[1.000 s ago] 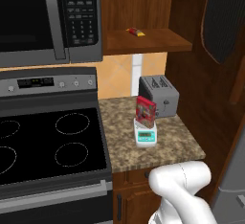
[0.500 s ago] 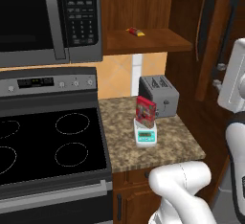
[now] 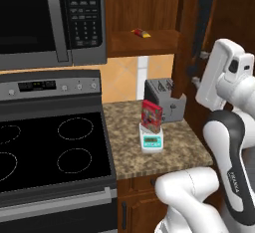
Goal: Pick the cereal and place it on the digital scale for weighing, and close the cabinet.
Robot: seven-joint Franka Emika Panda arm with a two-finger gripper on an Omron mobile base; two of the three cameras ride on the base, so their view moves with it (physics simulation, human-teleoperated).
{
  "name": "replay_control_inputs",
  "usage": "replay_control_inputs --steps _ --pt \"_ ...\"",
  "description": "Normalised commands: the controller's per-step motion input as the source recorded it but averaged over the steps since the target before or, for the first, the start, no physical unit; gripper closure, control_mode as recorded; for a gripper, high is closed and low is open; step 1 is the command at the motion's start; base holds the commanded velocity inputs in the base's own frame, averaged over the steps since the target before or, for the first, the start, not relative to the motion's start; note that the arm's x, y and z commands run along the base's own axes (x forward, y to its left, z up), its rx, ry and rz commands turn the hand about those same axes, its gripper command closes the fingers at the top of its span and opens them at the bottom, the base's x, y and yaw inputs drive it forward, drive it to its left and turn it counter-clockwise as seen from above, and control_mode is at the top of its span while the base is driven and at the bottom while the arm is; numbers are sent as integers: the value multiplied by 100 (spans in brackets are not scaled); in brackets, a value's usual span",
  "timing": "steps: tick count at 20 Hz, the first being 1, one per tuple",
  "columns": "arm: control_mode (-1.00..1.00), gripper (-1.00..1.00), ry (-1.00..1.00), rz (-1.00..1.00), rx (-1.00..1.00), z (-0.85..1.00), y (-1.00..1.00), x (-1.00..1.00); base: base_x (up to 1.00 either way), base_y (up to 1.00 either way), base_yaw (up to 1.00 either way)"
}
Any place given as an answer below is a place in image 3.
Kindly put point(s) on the wooden wall cabinet door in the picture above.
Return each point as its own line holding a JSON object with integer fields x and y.
{"x": 232, "y": 8}

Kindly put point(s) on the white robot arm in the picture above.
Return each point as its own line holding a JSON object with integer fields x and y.
{"x": 229, "y": 150}

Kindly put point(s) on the wooden wall cabinet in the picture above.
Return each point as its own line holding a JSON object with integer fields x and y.
{"x": 142, "y": 8}

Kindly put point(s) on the yellow and red packet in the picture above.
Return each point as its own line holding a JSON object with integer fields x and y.
{"x": 141, "y": 33}

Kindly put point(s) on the wooden drawer front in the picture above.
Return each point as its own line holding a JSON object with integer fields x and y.
{"x": 139, "y": 182}

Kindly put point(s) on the silver toaster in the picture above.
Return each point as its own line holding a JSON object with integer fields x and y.
{"x": 166, "y": 97}

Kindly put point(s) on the wooden base cabinet door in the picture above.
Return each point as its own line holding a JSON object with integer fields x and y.
{"x": 142, "y": 215}

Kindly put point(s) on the red cereal box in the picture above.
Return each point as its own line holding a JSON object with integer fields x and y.
{"x": 151, "y": 116}

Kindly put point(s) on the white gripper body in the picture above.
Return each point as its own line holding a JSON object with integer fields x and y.
{"x": 212, "y": 77}

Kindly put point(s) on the black drawer knob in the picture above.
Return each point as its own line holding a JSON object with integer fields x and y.
{"x": 153, "y": 181}

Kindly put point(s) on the white digital scale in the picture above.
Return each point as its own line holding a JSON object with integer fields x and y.
{"x": 152, "y": 141}

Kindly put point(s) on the black and silver stove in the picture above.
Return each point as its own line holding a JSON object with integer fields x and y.
{"x": 50, "y": 150}

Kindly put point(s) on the black and silver microwave oven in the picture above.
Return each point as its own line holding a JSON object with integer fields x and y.
{"x": 33, "y": 18}

